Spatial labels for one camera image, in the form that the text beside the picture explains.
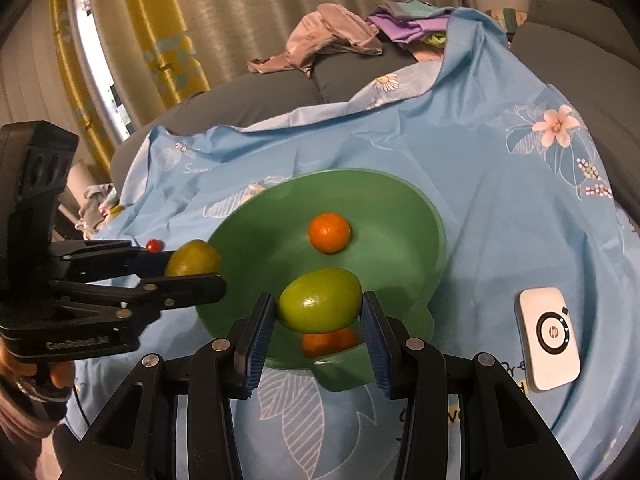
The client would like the person's left forearm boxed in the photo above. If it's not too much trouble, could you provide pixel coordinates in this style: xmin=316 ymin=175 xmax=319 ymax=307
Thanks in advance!
xmin=0 ymin=385 xmax=66 ymax=461

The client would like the yellow-green fruit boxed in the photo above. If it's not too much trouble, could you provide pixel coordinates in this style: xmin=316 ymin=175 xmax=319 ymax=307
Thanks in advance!
xmin=165 ymin=240 xmax=222 ymax=277

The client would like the beige curtain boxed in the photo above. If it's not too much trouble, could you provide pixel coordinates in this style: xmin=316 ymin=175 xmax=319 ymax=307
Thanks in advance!
xmin=75 ymin=0 xmax=478 ymax=126

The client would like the purple garment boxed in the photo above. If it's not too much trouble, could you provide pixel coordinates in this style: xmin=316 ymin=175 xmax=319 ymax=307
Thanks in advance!
xmin=367 ymin=10 xmax=453 ymax=46

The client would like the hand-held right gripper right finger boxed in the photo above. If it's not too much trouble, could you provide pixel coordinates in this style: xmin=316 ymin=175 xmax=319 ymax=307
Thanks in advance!
xmin=360 ymin=290 xmax=567 ymax=480

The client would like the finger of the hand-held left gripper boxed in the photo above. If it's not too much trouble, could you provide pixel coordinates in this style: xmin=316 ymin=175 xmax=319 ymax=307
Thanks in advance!
xmin=50 ymin=239 xmax=174 ymax=284
xmin=50 ymin=272 xmax=227 ymax=320

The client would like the white pocket device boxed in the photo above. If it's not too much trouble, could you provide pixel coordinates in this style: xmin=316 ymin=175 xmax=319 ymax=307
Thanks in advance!
xmin=515 ymin=287 xmax=582 ymax=393

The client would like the green plastic bowl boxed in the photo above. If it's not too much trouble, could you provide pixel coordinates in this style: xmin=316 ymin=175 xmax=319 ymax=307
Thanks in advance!
xmin=196 ymin=167 xmax=447 ymax=392

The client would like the grey sofa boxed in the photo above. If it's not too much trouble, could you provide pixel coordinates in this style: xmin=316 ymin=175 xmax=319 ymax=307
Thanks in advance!
xmin=110 ymin=0 xmax=640 ymax=241

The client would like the patterned pillow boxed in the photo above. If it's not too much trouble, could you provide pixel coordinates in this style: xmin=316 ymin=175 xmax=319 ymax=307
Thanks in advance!
xmin=485 ymin=7 xmax=530 ymax=43

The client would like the teal grey garment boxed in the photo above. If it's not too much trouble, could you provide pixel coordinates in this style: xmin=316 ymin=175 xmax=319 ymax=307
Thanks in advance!
xmin=375 ymin=1 xmax=453 ymax=21

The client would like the pink garment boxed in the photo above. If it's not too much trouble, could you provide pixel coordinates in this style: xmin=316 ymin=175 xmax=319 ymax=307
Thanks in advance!
xmin=247 ymin=3 xmax=385 ymax=78

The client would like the white paper roll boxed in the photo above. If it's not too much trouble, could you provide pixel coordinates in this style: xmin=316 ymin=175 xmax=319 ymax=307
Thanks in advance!
xmin=64 ymin=159 xmax=108 ymax=196

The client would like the person's left hand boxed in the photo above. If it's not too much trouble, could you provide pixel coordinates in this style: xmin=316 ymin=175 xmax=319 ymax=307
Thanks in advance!
xmin=0 ymin=345 xmax=77 ymax=404

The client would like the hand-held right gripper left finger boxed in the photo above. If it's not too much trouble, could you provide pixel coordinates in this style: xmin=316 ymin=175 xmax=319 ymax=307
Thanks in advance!
xmin=75 ymin=292 xmax=277 ymax=480

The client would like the yellow patterned curtain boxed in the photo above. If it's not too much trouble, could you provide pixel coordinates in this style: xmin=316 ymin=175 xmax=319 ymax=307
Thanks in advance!
xmin=47 ymin=0 xmax=211 ymax=176

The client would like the orange tangerine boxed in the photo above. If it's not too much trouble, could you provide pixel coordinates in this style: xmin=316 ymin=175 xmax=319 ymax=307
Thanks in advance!
xmin=307 ymin=213 xmax=352 ymax=254
xmin=301 ymin=327 xmax=360 ymax=358

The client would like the blue floral cloth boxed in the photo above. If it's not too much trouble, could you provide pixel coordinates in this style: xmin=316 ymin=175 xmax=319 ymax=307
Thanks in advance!
xmin=65 ymin=7 xmax=640 ymax=480

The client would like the pile of clothes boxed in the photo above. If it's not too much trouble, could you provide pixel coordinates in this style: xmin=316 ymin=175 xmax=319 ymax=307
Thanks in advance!
xmin=75 ymin=184 xmax=126 ymax=240

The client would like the large green fruit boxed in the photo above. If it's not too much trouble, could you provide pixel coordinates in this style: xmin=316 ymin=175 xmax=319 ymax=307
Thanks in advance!
xmin=277 ymin=268 xmax=363 ymax=334

